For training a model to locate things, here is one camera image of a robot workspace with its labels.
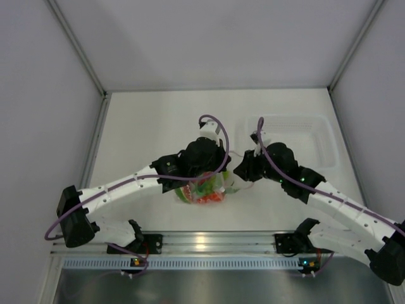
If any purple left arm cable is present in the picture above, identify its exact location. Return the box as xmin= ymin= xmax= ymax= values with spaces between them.
xmin=43 ymin=114 xmax=231 ymax=240

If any clear zip top bag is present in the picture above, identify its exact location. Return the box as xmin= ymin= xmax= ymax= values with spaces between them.
xmin=174 ymin=164 xmax=254 ymax=205

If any fake watermelon slice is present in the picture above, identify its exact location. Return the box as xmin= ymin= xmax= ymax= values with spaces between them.
xmin=175 ymin=186 xmax=194 ymax=203

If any orange fake carrot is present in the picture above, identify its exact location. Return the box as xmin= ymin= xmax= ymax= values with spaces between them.
xmin=196 ymin=193 xmax=225 ymax=205

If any aluminium frame post right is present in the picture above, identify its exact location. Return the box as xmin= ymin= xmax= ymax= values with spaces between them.
xmin=327 ymin=0 xmax=387 ymax=94

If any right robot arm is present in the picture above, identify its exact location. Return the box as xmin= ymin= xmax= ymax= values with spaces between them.
xmin=234 ymin=142 xmax=404 ymax=286

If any aluminium frame post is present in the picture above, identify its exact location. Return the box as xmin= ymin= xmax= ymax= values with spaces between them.
xmin=327 ymin=0 xmax=387 ymax=94
xmin=45 ymin=0 xmax=107 ymax=97

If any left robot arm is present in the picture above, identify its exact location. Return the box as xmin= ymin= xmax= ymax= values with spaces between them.
xmin=56 ymin=137 xmax=231 ymax=253

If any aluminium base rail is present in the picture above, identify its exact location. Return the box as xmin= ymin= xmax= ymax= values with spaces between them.
xmin=52 ymin=231 xmax=393 ymax=256

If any green fake grapes bunch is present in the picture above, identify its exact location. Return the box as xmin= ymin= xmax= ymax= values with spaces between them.
xmin=191 ymin=171 xmax=229 ymax=196

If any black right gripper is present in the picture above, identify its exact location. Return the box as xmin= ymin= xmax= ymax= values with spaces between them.
xmin=234 ymin=147 xmax=285 ymax=183

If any grey slotted cable duct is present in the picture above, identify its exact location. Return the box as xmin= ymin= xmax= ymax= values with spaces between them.
xmin=63 ymin=256 xmax=316 ymax=270

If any aluminium frame post left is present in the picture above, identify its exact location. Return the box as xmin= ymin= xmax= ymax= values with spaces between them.
xmin=45 ymin=0 xmax=107 ymax=97

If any white perforated plastic basket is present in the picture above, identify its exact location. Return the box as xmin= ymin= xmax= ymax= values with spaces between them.
xmin=235 ymin=114 xmax=340 ymax=172

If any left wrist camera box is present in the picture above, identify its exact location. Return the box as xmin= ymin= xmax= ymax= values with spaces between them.
xmin=199 ymin=121 xmax=221 ymax=144

